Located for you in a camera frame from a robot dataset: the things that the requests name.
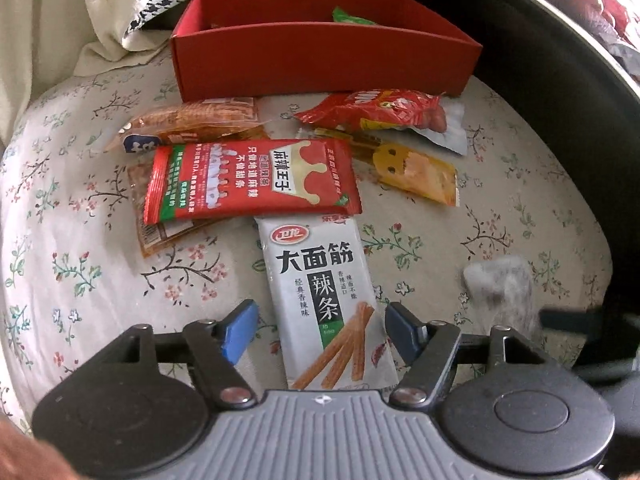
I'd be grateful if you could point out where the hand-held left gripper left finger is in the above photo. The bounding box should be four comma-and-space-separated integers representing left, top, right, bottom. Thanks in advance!
97, 299, 261, 408

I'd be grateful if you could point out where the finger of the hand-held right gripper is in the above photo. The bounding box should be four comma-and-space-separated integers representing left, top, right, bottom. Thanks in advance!
541, 309, 640, 335

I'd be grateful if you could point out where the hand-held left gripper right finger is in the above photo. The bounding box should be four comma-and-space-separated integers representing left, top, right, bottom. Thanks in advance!
384, 301, 548, 408

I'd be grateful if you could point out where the orange snack packet white label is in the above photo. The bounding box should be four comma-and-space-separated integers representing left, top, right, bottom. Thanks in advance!
126, 160, 211, 260

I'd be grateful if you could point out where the red crown print snack packet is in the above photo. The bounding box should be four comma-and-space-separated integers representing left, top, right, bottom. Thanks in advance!
143, 138, 363, 226

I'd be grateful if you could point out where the orange ridged snack packet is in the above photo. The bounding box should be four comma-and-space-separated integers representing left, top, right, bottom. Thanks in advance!
104, 97, 271, 153

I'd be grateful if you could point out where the red sausage snack packet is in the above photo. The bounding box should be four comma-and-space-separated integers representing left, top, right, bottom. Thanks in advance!
294, 88, 469, 156

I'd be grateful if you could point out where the red cardboard box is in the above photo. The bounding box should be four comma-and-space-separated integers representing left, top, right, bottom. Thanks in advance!
170, 0, 483, 103

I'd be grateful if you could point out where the person's left hand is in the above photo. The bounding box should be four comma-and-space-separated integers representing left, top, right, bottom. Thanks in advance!
0, 417, 83, 480

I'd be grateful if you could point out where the white crumpled cloth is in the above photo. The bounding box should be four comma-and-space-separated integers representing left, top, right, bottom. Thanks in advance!
462, 255, 540, 343

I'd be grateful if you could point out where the yellow snack packet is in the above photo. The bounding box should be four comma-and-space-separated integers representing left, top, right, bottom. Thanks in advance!
299, 127, 459, 207

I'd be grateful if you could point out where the floral bedsheet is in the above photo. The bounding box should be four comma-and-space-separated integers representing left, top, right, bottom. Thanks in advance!
0, 30, 623, 441

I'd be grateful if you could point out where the large black curved object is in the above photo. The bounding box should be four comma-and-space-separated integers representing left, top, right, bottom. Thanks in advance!
390, 0, 640, 311

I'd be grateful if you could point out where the green snack packet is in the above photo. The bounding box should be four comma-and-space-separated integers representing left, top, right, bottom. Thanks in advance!
332, 6, 378, 26

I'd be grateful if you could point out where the houndstooth cushion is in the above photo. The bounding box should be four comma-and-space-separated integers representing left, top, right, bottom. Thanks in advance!
122, 0, 401, 51

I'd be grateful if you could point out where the cream curtain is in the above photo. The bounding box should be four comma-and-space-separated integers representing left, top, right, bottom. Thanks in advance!
0, 0, 171, 126

